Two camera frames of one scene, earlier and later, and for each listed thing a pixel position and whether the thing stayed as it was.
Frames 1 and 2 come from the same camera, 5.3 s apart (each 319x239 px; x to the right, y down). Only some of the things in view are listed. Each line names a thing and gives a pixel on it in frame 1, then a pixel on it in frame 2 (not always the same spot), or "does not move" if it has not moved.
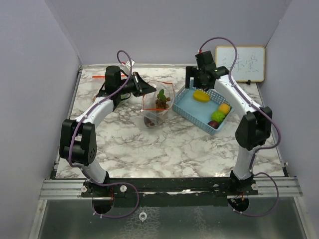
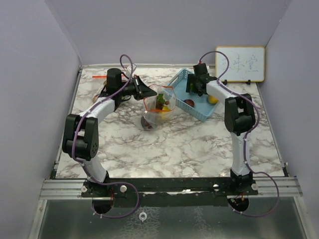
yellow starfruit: x=201 y=96 → x=165 y=109
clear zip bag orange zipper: x=98 y=79 does not move
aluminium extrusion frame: x=68 y=188 does not move
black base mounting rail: x=170 y=192 does not move
